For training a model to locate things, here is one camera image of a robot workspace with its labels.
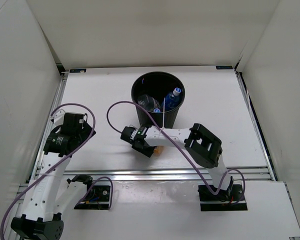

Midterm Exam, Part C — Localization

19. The orange juice bottle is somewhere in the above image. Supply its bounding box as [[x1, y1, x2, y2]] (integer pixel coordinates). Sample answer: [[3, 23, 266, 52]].
[[153, 145, 164, 156]]

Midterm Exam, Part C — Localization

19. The orange white label clear bottle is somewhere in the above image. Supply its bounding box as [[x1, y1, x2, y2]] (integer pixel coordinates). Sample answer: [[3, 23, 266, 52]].
[[137, 94, 160, 112]]

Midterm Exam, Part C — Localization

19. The blue label plastic bottle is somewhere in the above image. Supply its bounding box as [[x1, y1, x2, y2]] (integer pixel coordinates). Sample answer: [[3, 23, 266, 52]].
[[161, 87, 182, 111]]

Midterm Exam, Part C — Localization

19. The clear unlabelled plastic bottle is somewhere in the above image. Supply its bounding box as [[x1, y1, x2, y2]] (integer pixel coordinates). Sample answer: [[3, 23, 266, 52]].
[[153, 108, 161, 113]]

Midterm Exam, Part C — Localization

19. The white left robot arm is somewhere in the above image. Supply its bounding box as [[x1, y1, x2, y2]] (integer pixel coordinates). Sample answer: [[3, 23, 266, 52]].
[[10, 119, 96, 240]]

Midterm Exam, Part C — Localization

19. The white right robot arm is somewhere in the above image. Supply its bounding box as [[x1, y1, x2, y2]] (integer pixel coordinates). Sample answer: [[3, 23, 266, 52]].
[[121, 123, 233, 201]]

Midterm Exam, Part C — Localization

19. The black plastic waste bin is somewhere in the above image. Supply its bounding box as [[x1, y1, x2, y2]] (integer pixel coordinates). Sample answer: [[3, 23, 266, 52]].
[[131, 71, 185, 129]]

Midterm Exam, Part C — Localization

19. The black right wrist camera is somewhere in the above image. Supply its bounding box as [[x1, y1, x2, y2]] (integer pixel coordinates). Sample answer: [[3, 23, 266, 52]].
[[120, 126, 138, 145]]

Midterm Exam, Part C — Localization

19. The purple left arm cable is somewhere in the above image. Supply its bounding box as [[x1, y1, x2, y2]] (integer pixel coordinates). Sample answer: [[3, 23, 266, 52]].
[[0, 102, 114, 240]]

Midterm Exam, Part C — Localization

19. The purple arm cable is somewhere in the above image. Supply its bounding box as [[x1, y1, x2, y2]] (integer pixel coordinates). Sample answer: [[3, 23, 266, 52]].
[[0, 102, 114, 240], [106, 101, 246, 205]]

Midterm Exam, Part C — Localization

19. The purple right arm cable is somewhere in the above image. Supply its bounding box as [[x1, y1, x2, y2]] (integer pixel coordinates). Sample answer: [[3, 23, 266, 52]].
[[106, 101, 246, 205]]

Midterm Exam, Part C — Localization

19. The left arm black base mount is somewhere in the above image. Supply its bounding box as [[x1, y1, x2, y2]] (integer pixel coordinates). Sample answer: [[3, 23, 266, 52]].
[[66, 174, 114, 210]]

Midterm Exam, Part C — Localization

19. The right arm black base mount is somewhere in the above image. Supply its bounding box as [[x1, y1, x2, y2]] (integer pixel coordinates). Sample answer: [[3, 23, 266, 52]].
[[198, 183, 248, 212]]

